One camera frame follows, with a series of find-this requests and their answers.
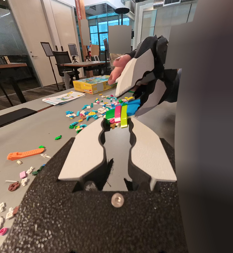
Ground orange brick separator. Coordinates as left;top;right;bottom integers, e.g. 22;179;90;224
7;148;44;161

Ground pile of loose lego pieces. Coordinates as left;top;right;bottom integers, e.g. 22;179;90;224
65;93;135;134

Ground cork board on stand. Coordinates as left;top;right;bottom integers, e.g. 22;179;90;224
90;44;100;62

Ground multicoloured lego model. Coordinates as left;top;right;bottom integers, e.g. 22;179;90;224
105;99;142;129

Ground wooden desk with black legs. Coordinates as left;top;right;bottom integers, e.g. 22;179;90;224
56;61;111;80

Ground yellow lego box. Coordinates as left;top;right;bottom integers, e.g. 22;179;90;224
72;75;117;95

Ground dark wooden table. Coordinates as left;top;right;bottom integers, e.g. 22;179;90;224
0;63;28;107

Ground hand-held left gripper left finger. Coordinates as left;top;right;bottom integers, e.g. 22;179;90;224
58;118;107;187

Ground dark green lego connector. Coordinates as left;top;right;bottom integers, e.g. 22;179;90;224
31;165;44;175

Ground black table mat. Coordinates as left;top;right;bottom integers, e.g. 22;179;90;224
0;108;37;131

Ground white paper sheet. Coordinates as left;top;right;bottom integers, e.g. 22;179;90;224
63;71;71;89

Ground person's right hand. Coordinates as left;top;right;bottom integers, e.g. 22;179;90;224
108;54;136;85

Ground lego instruction booklets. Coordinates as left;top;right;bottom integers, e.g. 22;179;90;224
42;91;86;106

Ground computer monitor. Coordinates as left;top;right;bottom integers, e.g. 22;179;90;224
103;38;111;61

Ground black mesh office chair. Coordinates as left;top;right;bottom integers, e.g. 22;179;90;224
53;51;80;90

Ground framed tablet on tripod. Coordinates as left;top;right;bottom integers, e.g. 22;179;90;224
67;43;79;64

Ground black sign stand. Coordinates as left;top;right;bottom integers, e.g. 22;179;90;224
40;41;60;91

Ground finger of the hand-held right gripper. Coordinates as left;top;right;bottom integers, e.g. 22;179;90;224
135;79;167;117
115;48;155;99

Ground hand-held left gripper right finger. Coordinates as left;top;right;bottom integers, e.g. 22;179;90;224
128;118;177;191

